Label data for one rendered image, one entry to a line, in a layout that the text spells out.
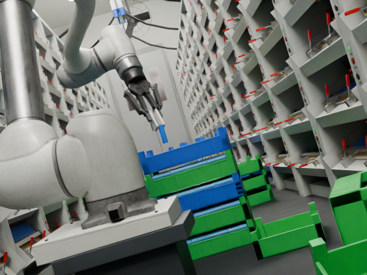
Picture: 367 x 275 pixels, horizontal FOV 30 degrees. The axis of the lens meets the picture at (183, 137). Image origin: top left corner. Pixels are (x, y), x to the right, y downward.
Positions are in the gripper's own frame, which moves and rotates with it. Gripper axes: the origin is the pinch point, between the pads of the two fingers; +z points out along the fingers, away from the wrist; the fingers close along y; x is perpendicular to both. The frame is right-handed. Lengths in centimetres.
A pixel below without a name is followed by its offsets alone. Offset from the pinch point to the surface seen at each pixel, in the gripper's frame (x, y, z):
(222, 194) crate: -2.7, -10.1, 32.5
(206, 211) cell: -8.0, -4.6, 34.4
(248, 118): -166, -139, -73
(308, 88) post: 8, -56, 9
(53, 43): -278, -77, -253
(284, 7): 21, -56, -18
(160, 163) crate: -3.6, 4.3, 14.7
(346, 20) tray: 71, -28, 26
